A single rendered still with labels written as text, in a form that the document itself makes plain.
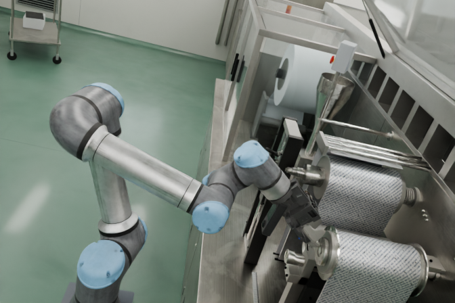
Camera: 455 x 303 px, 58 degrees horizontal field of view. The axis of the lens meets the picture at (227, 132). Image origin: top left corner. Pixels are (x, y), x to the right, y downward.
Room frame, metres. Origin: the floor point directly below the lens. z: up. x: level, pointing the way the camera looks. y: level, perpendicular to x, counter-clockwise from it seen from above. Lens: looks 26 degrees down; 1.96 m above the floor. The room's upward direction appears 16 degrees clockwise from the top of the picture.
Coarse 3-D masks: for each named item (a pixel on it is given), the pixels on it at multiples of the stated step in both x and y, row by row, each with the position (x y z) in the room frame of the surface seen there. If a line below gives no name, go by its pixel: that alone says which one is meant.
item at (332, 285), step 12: (324, 288) 0.84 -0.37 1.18; (336, 288) 0.85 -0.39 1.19; (348, 288) 0.85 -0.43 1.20; (360, 288) 0.86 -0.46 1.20; (372, 288) 0.86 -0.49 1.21; (384, 288) 0.86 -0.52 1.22; (324, 300) 0.85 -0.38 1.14; (336, 300) 0.85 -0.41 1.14; (348, 300) 0.85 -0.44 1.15; (360, 300) 0.86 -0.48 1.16; (372, 300) 0.86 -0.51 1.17; (384, 300) 0.87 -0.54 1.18; (396, 300) 0.87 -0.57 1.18
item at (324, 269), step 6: (324, 234) 0.94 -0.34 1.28; (330, 234) 0.91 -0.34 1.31; (330, 240) 0.90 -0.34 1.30; (330, 246) 0.88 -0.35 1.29; (330, 252) 0.87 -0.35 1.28; (330, 258) 0.86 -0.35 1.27; (420, 258) 0.92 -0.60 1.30; (330, 264) 0.85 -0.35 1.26; (318, 270) 0.89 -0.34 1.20; (324, 270) 0.86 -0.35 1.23; (420, 276) 0.88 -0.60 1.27; (414, 288) 0.88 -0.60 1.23
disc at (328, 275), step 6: (330, 228) 0.94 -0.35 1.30; (336, 234) 0.90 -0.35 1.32; (336, 240) 0.89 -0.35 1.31; (336, 246) 0.87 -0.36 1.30; (336, 252) 0.86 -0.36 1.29; (336, 258) 0.85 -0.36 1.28; (336, 264) 0.84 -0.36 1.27; (330, 270) 0.85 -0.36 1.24; (324, 276) 0.86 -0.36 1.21; (330, 276) 0.84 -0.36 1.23
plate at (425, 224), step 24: (360, 96) 1.90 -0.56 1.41; (360, 120) 1.79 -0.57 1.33; (384, 120) 1.59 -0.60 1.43; (384, 144) 1.51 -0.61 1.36; (408, 168) 1.29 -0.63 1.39; (432, 192) 1.13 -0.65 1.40; (408, 216) 1.17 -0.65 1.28; (432, 216) 1.07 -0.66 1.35; (408, 240) 1.11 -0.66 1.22; (432, 240) 1.02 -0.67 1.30; (432, 288) 0.93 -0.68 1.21
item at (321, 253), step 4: (320, 240) 0.92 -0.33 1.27; (324, 240) 0.91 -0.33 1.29; (320, 244) 0.91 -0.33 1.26; (324, 244) 0.89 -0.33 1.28; (328, 244) 0.90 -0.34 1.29; (316, 248) 0.93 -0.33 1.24; (320, 248) 0.90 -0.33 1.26; (324, 248) 0.88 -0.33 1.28; (328, 248) 0.89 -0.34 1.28; (316, 252) 0.92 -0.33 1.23; (320, 252) 0.90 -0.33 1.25; (324, 252) 0.88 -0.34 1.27; (328, 252) 0.88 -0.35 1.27; (316, 256) 0.91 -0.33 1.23; (320, 256) 0.89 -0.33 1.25; (324, 256) 0.87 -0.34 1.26; (316, 260) 0.90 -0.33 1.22; (320, 260) 0.88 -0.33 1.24; (324, 260) 0.87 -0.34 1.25; (320, 264) 0.87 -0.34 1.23; (324, 264) 0.87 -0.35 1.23
